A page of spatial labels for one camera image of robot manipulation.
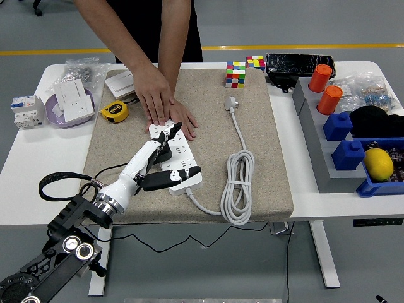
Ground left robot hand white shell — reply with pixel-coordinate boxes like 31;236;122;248
99;121;203;209

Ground person's left hand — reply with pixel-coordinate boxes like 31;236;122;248
170;99;199;141

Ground person's right hand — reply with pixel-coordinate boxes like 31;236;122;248
132;64;175;126

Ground thin black adapter cord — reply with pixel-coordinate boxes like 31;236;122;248
82;162;269;253

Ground white wall switch panel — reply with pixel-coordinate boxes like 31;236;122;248
104;69;136;98

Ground black plug adapter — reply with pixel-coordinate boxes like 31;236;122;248
154;145;173;164

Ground white power strip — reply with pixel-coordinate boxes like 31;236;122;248
148;119;204;196

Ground grey-brown mat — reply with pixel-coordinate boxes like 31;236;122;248
75;68;294;225

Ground large yellow tape measure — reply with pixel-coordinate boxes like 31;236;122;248
100;97;140;123

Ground white-edged puzzle cube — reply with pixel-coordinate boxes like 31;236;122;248
225;61;247;89

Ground white table leg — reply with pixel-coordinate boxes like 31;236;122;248
88;225;114;297
309;220;341;288

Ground person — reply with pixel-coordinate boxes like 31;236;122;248
115;0;203;63

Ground clear bag metal parts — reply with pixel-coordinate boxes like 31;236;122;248
62;56;110;92

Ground black table control panel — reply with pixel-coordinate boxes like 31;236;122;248
353;218;404;227

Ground stickerless puzzle cube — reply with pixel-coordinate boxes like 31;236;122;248
246;56;266;73

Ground purple plate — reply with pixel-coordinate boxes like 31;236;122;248
45;87;97;129

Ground blue plastic bin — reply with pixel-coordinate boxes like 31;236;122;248
355;136;404;198

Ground white circuit breaker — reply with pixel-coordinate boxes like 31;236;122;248
11;94;46;129

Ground black plastic tray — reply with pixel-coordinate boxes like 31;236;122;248
264;52;336;78

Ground grey stepped block stand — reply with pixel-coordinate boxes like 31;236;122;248
292;77;369;194

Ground yellow lemon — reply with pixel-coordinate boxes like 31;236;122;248
362;148;395;182

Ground dark brown packets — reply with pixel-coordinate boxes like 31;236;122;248
388;146;404;184

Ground orange cylinder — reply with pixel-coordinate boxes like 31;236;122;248
308;64;333;93
316;85;344;116

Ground blue block with knob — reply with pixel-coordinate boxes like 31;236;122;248
323;112;354;141
331;140;367;171

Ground clear bag white parts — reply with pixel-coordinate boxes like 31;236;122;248
331;77;367;113

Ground black cloth bundle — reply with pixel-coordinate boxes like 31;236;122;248
348;105;404;140

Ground clear bag blue components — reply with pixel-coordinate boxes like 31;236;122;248
350;71;404;114

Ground white wall socket panel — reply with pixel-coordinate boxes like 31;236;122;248
62;97;95;123

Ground white switch box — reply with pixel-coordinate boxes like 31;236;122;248
52;78;89;110

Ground white power strip cord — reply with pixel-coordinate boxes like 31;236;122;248
186;96;256;227

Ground black hanging cable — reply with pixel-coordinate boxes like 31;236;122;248
285;220;296;303

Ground silver under-table bracket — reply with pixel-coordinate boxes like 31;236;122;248
270;221;295;235

